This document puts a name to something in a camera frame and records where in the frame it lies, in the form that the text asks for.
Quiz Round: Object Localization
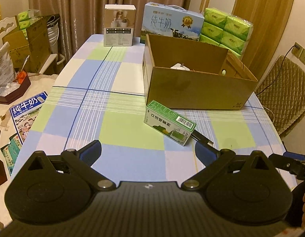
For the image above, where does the large cardboard box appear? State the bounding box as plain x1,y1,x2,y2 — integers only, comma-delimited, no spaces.
142,34,258,110

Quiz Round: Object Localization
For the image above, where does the black pen-like stick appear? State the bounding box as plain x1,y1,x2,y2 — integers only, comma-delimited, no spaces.
191,130,214,147

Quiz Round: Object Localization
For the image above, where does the green medicine box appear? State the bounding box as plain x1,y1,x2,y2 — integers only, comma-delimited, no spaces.
144,101,196,146

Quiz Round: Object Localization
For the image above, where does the wooden door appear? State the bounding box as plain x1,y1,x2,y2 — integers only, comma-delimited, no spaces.
232,0,294,80

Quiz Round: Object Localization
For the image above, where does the green tissue pack bundle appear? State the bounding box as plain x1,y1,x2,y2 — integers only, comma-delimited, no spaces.
199,8,254,59

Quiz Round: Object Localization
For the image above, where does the white humidifier product box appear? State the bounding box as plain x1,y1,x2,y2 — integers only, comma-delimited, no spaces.
103,4,136,47

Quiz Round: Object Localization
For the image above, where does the white cotton glove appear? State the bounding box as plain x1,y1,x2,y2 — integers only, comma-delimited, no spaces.
171,63,190,71

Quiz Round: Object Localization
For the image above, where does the quilted brown chair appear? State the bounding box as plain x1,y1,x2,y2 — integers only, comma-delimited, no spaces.
255,55,305,137

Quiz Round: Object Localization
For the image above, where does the silver foil bag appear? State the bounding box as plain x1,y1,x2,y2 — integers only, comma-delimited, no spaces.
0,42,15,95

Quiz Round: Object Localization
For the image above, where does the brown cardboard boxes stack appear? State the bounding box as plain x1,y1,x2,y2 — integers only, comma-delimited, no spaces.
1,15,58,74

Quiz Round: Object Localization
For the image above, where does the blue milk flyer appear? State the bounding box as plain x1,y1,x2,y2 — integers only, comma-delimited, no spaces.
9,91,47,144

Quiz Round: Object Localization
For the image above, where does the wall power socket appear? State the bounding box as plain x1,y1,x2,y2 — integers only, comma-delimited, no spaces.
291,42,305,65

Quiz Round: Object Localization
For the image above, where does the dark wooden tray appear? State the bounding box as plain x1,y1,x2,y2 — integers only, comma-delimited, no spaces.
0,74,31,105

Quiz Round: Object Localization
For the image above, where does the blue milk carton box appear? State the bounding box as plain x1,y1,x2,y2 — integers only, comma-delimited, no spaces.
140,2,204,43

